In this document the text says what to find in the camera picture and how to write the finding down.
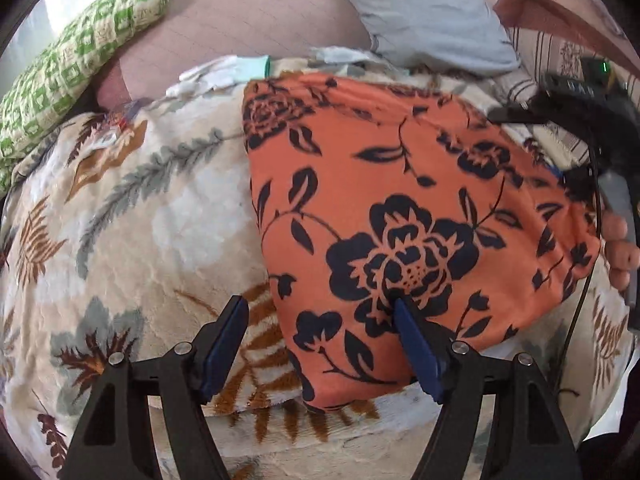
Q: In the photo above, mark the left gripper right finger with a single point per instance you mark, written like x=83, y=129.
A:
x=528, y=438

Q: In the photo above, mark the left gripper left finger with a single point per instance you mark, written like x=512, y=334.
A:
x=113, y=438

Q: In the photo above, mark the orange black floral blouse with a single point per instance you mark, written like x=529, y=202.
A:
x=365, y=192

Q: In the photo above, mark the person right hand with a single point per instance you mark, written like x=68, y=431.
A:
x=621, y=255

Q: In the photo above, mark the red brown bedding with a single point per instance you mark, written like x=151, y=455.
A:
x=585, y=22

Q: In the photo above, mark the cream leaf pattern blanket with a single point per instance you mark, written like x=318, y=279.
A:
x=130, y=238

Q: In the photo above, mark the light grey pillow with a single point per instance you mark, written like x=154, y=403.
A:
x=439, y=34

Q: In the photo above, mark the small snack packet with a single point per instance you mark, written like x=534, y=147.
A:
x=120, y=118

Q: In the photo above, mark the white and teal small cloth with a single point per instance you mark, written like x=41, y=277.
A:
x=221, y=73

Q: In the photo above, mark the green checkered pillow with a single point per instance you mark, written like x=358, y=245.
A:
x=49, y=87

